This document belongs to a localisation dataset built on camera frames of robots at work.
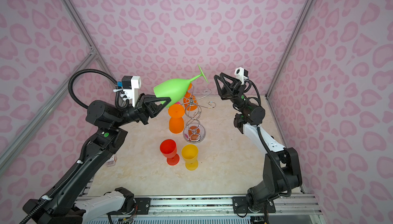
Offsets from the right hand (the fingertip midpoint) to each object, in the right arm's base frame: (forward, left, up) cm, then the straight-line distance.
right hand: (218, 80), depth 54 cm
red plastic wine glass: (-9, +23, -37) cm, 45 cm away
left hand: (-10, +15, +1) cm, 19 cm away
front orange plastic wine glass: (0, +18, -19) cm, 26 cm away
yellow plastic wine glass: (-9, +13, -42) cm, 45 cm away
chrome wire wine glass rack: (+8, +11, -50) cm, 52 cm away
